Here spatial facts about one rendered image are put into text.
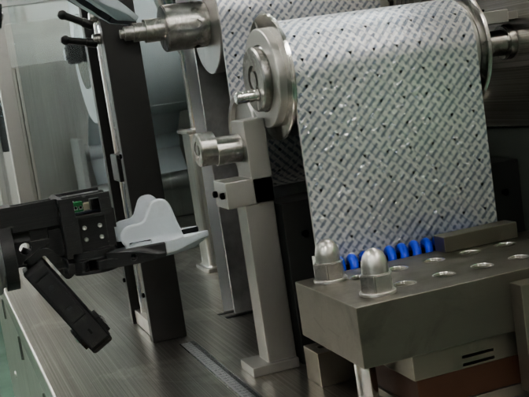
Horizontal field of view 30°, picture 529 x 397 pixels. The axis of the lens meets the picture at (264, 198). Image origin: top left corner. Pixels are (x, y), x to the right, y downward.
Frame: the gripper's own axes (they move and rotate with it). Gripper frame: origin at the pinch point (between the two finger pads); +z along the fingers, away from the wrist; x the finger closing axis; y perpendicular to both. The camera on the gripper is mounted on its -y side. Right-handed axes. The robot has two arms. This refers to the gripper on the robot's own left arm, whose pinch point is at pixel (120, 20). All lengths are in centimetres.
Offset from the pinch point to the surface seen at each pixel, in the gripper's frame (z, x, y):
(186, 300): 39, 51, -24
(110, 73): 5.7, 28.2, -1.7
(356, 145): 29.3, -5.1, 1.7
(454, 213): 44.4, -5.1, 1.4
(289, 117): 21.2, -3.6, 0.5
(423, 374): 39.6, -23.8, -17.5
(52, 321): 22, 57, -38
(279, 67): 17.1, -4.5, 4.5
